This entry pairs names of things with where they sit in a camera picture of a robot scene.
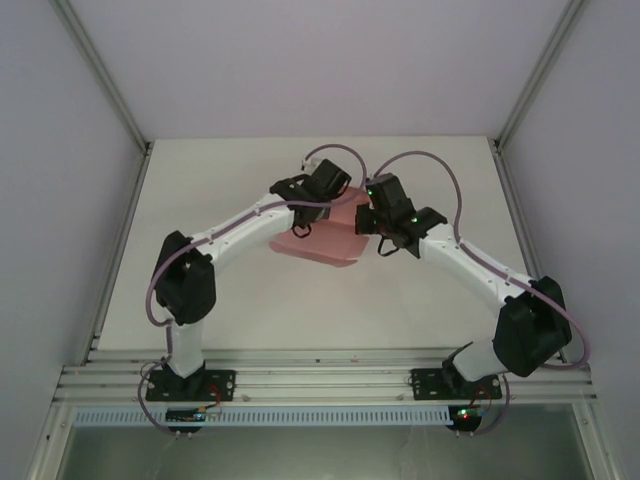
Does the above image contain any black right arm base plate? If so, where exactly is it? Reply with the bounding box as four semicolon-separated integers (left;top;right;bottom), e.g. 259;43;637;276
410;368;503;403

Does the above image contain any aluminium mounting rail beam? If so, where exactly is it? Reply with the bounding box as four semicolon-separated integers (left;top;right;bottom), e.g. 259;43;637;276
52;349;599;406

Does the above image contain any slotted light blue cable duct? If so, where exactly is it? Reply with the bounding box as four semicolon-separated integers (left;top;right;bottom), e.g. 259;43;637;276
73;405;450;426

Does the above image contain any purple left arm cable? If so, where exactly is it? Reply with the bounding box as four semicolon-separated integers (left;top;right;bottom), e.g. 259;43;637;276
137;143;370;437

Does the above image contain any aluminium table side rail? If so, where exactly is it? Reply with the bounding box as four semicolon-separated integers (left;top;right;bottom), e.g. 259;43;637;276
79;142;154;361
492;142;569;364

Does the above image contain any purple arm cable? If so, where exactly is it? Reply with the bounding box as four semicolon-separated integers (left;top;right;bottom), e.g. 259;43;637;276
369;149;589;437
137;143;370;437

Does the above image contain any aluminium frame post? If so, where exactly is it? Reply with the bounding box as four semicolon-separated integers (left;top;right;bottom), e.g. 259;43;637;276
52;0;154;156
492;0;589;151

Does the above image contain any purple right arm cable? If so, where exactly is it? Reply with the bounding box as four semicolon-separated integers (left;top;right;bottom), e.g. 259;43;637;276
369;149;589;437

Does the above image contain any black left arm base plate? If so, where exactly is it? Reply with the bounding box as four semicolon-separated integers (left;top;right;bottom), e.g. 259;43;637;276
144;368;237;403

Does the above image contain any pink cloth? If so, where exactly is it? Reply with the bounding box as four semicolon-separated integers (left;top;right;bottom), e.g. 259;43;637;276
268;185;371;270

